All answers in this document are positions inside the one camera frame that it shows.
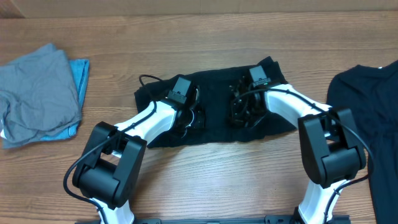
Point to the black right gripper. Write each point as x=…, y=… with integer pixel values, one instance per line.
x=239, y=104

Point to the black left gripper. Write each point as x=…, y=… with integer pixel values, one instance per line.
x=200, y=122

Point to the black shorts with patterned waistband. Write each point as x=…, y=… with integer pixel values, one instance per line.
x=215, y=93

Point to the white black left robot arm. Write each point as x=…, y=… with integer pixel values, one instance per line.
x=109, y=166

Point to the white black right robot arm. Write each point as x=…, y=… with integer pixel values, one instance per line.
x=331, y=150

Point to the blue folded garment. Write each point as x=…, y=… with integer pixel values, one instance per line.
x=80, y=71

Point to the dark navy t-shirt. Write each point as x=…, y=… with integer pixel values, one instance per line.
x=371, y=94

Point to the grey folded garment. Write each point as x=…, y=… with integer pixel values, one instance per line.
x=39, y=97

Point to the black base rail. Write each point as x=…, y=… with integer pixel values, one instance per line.
x=211, y=221

